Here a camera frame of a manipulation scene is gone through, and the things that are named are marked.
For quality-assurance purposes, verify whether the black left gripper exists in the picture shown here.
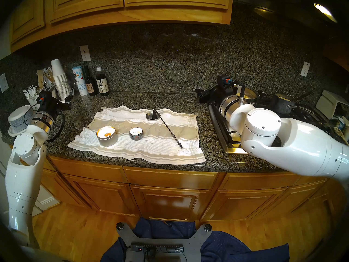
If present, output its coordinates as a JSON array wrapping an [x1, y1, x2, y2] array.
[[50, 90, 75, 115]]

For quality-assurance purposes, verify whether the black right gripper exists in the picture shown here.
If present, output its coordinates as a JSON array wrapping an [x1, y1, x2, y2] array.
[[195, 85, 231, 105]]

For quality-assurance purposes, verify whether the black metal candle snuffer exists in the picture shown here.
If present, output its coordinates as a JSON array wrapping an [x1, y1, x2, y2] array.
[[151, 109, 183, 149]]

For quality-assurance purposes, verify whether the silver tin candle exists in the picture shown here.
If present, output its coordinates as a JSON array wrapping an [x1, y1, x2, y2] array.
[[96, 126, 119, 147]]

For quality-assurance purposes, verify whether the small patterned bowl candle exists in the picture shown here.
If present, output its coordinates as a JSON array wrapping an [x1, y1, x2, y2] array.
[[129, 127, 144, 141]]

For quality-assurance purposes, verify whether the white sea salt canister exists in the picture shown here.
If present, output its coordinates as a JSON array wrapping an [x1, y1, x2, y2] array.
[[72, 66, 89, 96]]

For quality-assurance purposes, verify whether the dark oil bottle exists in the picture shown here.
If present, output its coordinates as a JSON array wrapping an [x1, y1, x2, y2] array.
[[83, 65, 98, 96]]

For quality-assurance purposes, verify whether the stack of white paper cups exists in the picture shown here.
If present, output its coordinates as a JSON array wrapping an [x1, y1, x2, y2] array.
[[51, 59, 72, 101]]

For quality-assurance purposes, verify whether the stainless gas cooktop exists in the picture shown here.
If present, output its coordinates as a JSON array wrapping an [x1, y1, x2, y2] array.
[[207, 99, 336, 155]]

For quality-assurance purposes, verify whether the soy sauce bottle white cap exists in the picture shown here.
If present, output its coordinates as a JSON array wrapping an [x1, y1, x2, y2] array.
[[95, 67, 110, 97]]

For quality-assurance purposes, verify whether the bundle of wooden sticks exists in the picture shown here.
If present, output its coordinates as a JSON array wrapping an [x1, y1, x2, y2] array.
[[37, 68, 55, 90]]

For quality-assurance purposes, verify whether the white cup holding forks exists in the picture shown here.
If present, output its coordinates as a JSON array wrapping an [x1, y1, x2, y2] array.
[[26, 95, 40, 111]]

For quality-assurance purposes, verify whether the stainless steel cooking pot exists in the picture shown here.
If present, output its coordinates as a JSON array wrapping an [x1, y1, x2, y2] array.
[[234, 85, 267, 105]]

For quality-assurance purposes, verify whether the white beige striped towel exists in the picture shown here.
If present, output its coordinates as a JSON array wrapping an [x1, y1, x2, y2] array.
[[68, 105, 206, 165]]

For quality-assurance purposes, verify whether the stack of white paper plates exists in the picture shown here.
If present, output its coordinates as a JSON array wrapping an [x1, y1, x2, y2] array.
[[8, 114, 41, 137]]

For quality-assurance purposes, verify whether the wooden drawer front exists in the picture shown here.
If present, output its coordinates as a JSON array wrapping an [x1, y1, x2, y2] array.
[[123, 166, 218, 190], [218, 172, 302, 191], [49, 156, 128, 183]]

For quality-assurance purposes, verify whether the black saucepan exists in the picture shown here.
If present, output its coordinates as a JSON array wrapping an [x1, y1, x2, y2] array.
[[270, 92, 317, 115]]

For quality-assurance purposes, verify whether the wooden base cabinet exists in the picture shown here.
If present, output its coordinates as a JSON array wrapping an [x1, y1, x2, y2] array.
[[11, 144, 340, 224]]

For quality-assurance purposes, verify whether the wooden base cabinet door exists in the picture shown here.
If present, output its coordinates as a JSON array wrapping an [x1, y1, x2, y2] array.
[[130, 184, 211, 221], [63, 174, 140, 217], [200, 188, 288, 221]]

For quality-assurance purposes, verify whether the dark range hood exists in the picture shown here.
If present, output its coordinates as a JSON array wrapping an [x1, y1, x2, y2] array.
[[233, 0, 349, 32]]

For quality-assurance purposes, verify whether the white countertop appliance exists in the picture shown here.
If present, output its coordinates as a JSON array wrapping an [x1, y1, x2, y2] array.
[[316, 90, 349, 120]]

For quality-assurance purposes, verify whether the wooden spoon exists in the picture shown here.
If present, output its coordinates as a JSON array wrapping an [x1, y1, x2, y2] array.
[[334, 127, 349, 146]]

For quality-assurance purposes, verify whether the range hood lamp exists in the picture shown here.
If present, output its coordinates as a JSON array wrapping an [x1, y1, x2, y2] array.
[[314, 3, 338, 23]]

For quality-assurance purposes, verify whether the dark blue cloth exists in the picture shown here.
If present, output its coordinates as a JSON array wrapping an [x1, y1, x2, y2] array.
[[100, 217, 290, 262]]

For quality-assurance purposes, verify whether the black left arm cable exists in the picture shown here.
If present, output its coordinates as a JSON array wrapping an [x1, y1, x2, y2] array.
[[46, 111, 66, 143]]

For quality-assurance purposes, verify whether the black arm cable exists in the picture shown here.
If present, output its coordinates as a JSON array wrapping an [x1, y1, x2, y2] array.
[[46, 111, 66, 143], [232, 81, 246, 104]]

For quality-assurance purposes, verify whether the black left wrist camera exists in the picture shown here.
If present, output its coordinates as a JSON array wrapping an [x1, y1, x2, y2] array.
[[38, 91, 53, 107]]

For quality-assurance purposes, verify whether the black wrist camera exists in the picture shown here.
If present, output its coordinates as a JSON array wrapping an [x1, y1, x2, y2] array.
[[217, 75, 235, 87], [38, 91, 53, 107]]

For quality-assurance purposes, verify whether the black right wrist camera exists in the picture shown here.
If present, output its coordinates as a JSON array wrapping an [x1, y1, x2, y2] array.
[[217, 75, 235, 87]]

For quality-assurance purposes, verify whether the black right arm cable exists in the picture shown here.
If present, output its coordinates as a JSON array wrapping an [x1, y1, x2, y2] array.
[[232, 81, 246, 104]]

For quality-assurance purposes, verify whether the wooden wall cabinet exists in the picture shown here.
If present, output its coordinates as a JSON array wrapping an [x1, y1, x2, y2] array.
[[10, 0, 234, 53]]

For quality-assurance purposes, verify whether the gray robot base plate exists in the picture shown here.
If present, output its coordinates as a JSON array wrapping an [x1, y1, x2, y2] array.
[[116, 223, 212, 262]]

